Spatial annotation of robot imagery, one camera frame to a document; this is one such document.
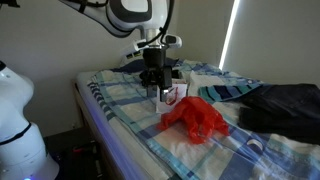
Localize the white gift bag red print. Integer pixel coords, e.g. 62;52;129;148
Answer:
155;78;189;115

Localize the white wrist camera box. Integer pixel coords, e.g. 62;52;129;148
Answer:
119;42;148;66

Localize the red handled black clamp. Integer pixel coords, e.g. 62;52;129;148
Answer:
71;142;98;155

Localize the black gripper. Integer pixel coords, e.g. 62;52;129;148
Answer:
139;48;174;103

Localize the teal navy striped cloth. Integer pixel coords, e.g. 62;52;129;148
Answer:
198;82;265;103

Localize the red cloth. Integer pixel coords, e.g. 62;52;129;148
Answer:
156;96;231;145

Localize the black garment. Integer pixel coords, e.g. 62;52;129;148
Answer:
237;83;320;146

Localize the blue plaid duvet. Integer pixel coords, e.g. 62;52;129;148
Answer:
87;59;320;180

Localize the white mattress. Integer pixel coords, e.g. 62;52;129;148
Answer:
75;69;174;180

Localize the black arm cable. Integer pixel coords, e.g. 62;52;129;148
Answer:
137;0;176;48

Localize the wooden bed frame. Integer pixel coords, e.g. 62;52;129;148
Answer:
71;79;126;180

